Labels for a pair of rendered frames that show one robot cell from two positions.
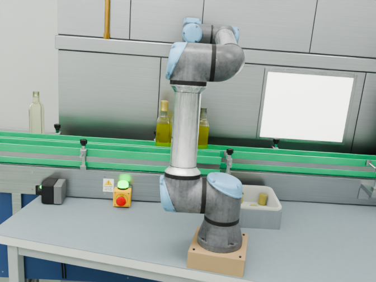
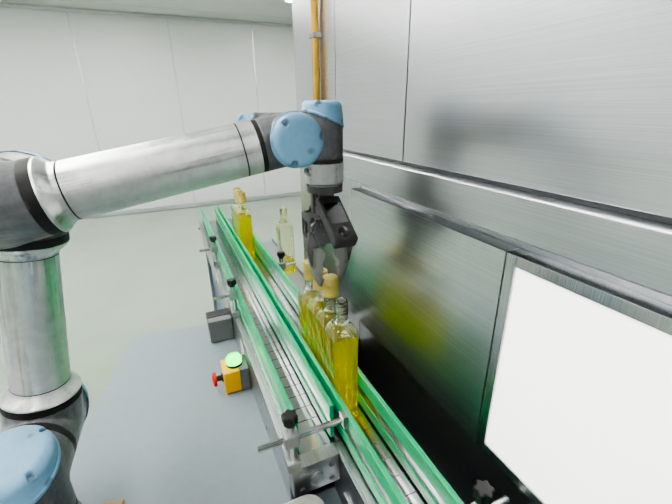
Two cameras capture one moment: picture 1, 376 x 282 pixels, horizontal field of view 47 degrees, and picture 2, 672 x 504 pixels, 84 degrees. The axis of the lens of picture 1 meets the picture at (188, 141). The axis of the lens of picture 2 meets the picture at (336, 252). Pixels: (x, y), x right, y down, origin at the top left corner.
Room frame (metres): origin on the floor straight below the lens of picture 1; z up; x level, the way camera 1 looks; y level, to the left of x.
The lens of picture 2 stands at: (1.60, -0.67, 1.50)
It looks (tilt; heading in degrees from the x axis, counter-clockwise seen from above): 21 degrees down; 69
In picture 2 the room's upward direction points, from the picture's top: 1 degrees counter-clockwise
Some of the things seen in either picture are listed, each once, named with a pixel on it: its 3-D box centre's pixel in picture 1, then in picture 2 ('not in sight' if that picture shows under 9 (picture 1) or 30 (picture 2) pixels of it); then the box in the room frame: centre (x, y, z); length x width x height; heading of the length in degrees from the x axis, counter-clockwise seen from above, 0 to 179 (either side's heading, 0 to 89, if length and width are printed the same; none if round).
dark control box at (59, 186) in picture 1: (53, 191); (219, 325); (1.62, 0.53, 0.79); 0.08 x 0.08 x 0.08; 3
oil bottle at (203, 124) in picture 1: (201, 141); (341, 363); (1.85, -0.06, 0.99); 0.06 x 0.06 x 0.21; 3
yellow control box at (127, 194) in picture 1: (122, 196); (234, 374); (1.64, 0.25, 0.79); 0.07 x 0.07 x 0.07; 3
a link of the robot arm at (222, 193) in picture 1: (221, 195); (20, 484); (1.29, -0.12, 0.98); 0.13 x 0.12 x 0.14; 91
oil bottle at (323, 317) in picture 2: not in sight; (331, 349); (1.85, 0.00, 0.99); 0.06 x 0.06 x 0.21; 3
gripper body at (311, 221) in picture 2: not in sight; (323, 213); (1.84, 0.03, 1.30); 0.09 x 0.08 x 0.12; 91
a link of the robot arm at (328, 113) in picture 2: (191, 31); (321, 131); (1.84, 0.02, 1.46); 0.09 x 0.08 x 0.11; 1
